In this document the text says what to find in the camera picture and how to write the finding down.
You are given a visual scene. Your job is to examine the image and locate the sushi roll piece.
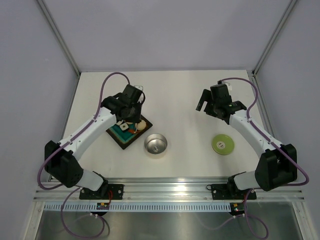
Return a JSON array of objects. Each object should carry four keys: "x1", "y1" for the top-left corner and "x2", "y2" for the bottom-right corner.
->
[{"x1": 119, "y1": 123, "x2": 129, "y2": 132}]

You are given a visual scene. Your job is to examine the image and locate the steel round bowl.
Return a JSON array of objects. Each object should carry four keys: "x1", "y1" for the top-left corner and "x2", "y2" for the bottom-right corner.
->
[{"x1": 143, "y1": 133, "x2": 168, "y2": 158}]

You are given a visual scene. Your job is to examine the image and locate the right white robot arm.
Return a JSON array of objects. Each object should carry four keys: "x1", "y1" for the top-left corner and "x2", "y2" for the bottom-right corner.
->
[{"x1": 196, "y1": 83, "x2": 298, "y2": 198}]

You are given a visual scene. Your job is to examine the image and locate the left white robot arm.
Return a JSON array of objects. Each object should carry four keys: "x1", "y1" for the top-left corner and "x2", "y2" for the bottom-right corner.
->
[{"x1": 43, "y1": 84, "x2": 146, "y2": 199}]

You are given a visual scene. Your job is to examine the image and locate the black teal lunch tray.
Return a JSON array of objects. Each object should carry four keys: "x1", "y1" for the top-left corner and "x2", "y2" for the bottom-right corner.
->
[{"x1": 106, "y1": 115, "x2": 153, "y2": 150}]

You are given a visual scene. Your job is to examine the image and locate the beige bun right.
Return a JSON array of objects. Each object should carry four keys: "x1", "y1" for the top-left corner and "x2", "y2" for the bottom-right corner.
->
[{"x1": 136, "y1": 120, "x2": 147, "y2": 131}]

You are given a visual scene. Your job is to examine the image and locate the green round lid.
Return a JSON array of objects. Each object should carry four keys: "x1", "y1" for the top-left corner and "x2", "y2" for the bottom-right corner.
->
[{"x1": 211, "y1": 134, "x2": 235, "y2": 156}]

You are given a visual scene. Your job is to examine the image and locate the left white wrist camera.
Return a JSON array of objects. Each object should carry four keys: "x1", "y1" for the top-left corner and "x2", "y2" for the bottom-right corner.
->
[{"x1": 134, "y1": 85, "x2": 144, "y2": 91}]

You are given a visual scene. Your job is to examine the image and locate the right aluminium frame post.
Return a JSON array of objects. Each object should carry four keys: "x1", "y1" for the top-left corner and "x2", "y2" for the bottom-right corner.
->
[{"x1": 251, "y1": 0, "x2": 299, "y2": 77}]

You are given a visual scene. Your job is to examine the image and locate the aluminium frame post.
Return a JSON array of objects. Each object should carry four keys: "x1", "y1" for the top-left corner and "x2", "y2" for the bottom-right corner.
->
[
  {"x1": 35, "y1": 0, "x2": 81, "y2": 80},
  {"x1": 251, "y1": 0, "x2": 299, "y2": 77}
]

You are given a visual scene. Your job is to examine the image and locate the aluminium mounting rail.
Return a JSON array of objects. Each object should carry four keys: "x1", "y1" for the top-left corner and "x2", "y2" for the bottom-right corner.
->
[{"x1": 33, "y1": 176, "x2": 305, "y2": 202}]

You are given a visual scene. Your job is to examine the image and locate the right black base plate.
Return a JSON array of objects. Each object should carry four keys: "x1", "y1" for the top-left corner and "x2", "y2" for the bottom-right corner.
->
[{"x1": 206, "y1": 184, "x2": 257, "y2": 201}]

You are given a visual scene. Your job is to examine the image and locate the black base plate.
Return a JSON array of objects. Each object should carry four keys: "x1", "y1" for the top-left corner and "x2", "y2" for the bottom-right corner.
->
[
  {"x1": 206, "y1": 184, "x2": 257, "y2": 201},
  {"x1": 79, "y1": 183, "x2": 124, "y2": 200}
]

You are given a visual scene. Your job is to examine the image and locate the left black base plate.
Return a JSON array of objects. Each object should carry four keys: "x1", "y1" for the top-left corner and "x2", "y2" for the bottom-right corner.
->
[{"x1": 79, "y1": 183, "x2": 124, "y2": 200}]

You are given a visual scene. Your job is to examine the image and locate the white slotted cable duct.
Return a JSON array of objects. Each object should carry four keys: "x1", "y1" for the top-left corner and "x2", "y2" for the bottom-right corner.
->
[{"x1": 44, "y1": 202, "x2": 231, "y2": 213}]

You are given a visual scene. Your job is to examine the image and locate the left aluminium frame post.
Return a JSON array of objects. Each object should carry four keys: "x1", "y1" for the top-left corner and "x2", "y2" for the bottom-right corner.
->
[{"x1": 35, "y1": 0, "x2": 81, "y2": 80}]

